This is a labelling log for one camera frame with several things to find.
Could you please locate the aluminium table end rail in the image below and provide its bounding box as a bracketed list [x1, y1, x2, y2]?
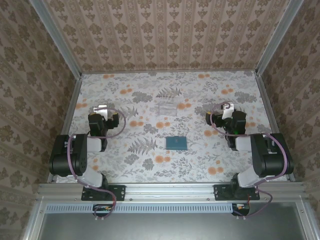
[81, 68, 258, 75]

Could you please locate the aluminium frame post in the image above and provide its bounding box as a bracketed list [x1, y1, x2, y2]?
[28, 0, 83, 77]
[254, 0, 306, 76]

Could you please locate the grey metal panel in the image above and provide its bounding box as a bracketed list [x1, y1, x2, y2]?
[22, 199, 320, 240]

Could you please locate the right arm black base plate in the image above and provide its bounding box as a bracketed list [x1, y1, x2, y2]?
[214, 184, 261, 202]

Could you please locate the clear plastic bag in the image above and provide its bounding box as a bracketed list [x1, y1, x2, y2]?
[154, 99, 180, 117]

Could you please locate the black controller board with wires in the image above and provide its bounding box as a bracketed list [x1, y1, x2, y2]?
[231, 202, 251, 216]
[92, 203, 114, 218]

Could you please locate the teal leather card holder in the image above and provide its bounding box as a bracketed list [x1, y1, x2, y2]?
[165, 135, 188, 151]

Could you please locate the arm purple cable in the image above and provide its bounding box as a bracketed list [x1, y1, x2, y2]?
[210, 101, 295, 222]
[66, 107, 126, 221]

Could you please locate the white slotted cable duct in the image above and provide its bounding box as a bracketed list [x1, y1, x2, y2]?
[46, 202, 236, 214]

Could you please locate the aluminium mounting rail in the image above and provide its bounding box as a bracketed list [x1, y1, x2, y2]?
[36, 182, 308, 202]

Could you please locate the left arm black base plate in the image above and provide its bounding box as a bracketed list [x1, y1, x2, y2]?
[81, 184, 126, 202]

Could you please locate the aluminium table side rail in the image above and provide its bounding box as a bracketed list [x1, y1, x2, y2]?
[47, 74, 83, 183]
[254, 72, 297, 182]

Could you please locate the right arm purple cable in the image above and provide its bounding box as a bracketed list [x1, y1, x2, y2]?
[210, 101, 295, 222]

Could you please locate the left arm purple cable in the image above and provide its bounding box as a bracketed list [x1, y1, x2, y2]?
[66, 107, 126, 221]

